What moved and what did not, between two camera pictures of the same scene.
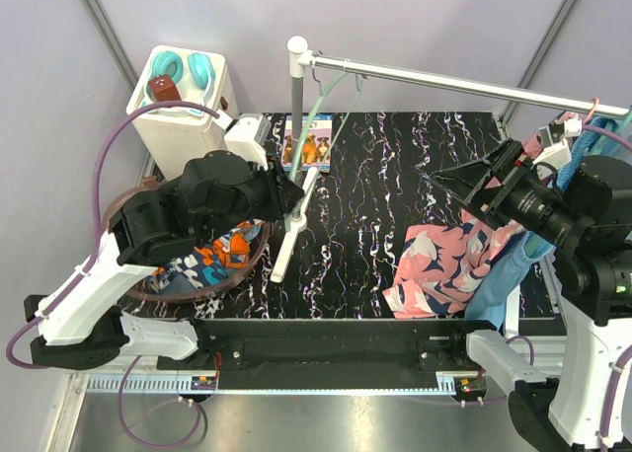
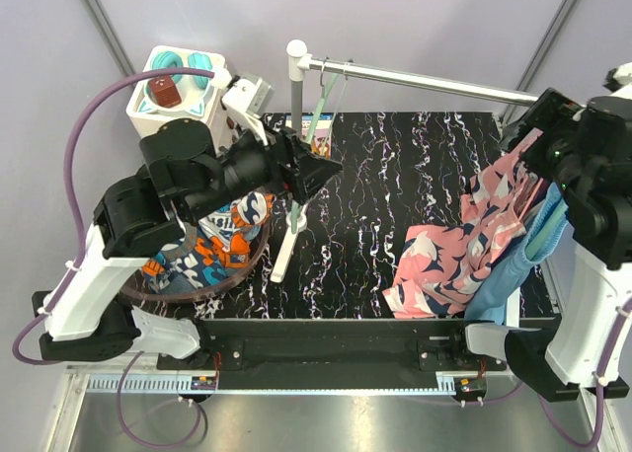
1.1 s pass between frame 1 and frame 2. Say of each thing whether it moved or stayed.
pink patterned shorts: stayed
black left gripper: moved
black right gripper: moved
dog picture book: stayed
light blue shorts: stayed
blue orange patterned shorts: stayed
